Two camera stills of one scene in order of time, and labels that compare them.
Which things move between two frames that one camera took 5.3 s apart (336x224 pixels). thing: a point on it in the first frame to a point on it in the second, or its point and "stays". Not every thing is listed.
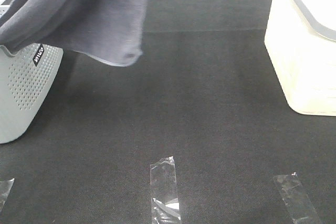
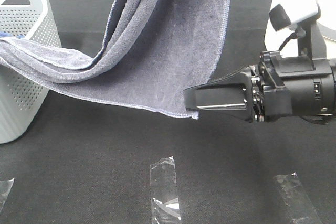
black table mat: x=202 y=91 stays
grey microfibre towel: x=101 y=14 to x=164 y=41
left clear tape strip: x=6 y=187 stays
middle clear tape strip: x=165 y=206 stays
